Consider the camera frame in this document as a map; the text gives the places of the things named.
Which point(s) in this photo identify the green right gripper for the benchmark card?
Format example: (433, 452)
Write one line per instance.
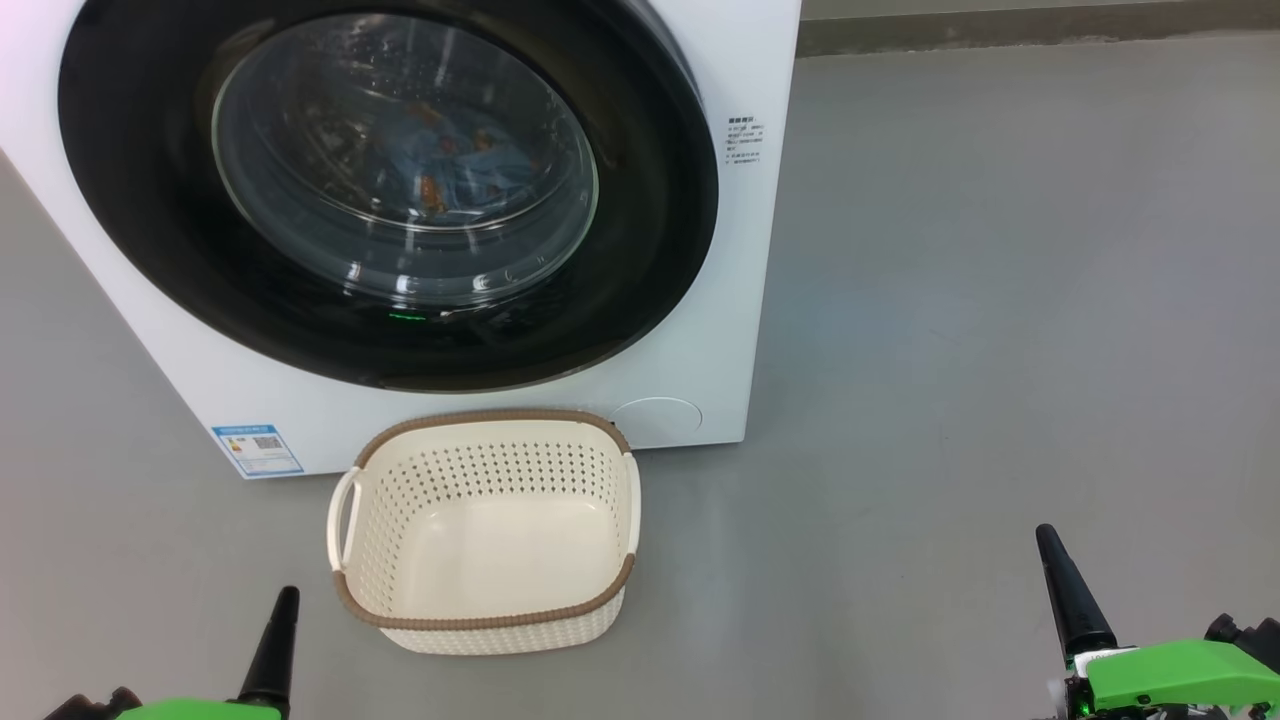
(1170, 680)

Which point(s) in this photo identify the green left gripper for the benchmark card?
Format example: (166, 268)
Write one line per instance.
(200, 712)

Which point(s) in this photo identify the round black glass washer door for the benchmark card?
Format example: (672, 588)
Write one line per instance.
(130, 200)

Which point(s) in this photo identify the blue garment with orange print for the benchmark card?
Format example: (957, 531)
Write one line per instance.
(460, 165)

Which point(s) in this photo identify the white front-load washing machine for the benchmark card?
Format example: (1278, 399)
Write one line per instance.
(740, 300)

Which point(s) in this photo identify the printed warning label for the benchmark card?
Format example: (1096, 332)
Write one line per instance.
(746, 140)

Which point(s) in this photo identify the blue energy label sticker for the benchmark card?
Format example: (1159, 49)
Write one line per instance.
(257, 450)

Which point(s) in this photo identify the cream perforated laundry basket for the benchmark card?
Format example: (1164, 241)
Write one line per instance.
(480, 470)

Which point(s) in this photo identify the round white filter cover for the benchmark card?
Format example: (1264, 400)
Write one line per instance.
(655, 422)

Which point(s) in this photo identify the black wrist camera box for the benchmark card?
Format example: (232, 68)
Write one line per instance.
(95, 705)
(1255, 640)

